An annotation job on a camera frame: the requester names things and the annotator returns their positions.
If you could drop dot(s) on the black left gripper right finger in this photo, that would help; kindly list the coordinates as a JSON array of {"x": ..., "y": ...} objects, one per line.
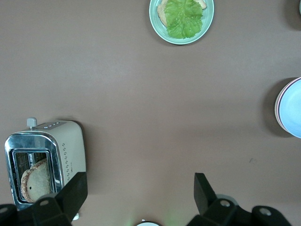
[{"x": 207, "y": 202}]

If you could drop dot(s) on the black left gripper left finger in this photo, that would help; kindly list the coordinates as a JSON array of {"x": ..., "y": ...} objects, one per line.
[{"x": 70, "y": 200}]

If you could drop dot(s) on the blue shallow bowl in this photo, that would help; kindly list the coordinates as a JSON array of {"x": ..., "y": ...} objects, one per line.
[{"x": 294, "y": 108}]

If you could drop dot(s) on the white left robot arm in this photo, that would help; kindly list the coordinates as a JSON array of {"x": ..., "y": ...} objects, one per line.
[{"x": 148, "y": 224}]

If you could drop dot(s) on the white toaster power plug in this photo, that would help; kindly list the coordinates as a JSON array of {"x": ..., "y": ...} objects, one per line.
[{"x": 75, "y": 216}]

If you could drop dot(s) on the round bread slice in toaster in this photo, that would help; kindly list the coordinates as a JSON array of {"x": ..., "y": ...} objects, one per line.
[{"x": 37, "y": 181}]

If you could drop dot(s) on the beige and chrome toaster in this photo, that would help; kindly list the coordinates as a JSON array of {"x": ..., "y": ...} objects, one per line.
[{"x": 73, "y": 141}]

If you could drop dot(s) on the beige bowl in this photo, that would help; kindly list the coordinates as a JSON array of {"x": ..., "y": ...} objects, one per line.
[{"x": 275, "y": 109}]

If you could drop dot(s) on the green lettuce leaf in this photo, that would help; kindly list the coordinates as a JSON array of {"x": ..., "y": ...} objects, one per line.
[{"x": 183, "y": 18}]

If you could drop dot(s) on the green plate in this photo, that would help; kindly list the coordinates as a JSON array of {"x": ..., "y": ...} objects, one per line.
[{"x": 209, "y": 14}]

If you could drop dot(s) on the bread slice on plate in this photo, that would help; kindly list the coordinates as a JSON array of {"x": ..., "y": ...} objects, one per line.
[{"x": 161, "y": 11}]

